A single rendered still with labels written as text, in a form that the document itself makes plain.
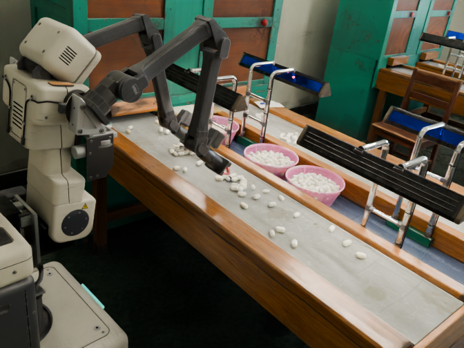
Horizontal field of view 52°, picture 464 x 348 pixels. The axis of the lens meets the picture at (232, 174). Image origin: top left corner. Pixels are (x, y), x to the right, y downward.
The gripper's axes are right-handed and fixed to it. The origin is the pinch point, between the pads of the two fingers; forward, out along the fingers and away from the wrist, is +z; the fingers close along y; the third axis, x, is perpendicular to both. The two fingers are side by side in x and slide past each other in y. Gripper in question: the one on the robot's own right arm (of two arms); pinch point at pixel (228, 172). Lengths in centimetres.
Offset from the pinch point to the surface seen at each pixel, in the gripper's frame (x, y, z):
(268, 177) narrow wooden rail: -9.3, -4.2, 18.6
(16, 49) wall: 7, 173, -28
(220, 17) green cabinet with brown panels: -74, 86, 15
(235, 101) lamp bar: -25.7, 9.5, -11.4
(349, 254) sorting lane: 1, -58, 12
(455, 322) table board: 1, -97, 14
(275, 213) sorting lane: 3.1, -24.7, 8.7
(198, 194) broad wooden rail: 14.3, -1.4, -8.5
